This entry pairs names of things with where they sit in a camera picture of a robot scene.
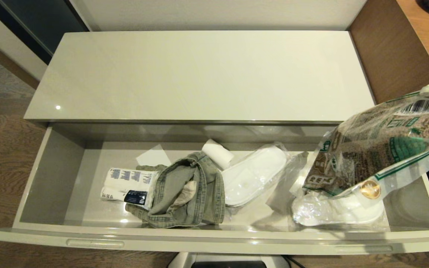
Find brown and green snack bag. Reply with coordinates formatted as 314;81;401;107
290;89;429;203

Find white tissue pack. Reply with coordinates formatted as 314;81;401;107
100;167;160;210

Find beige cabinet drawer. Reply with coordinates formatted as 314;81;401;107
0;123;429;256

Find white and black robot base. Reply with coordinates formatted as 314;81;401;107
168;252;292;268

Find brown wooden side cabinet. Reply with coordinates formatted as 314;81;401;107
347;0;429;105

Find clear plastic lid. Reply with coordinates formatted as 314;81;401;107
386;184;425;221

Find bagged white slippers, brown sticker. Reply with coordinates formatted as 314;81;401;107
291;181;388;228

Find white paper roll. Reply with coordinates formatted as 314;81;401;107
201;139;234;170

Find faded denim jeans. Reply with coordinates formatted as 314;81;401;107
125;151;226;229

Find dark door panel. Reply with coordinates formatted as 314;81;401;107
0;0;90;66

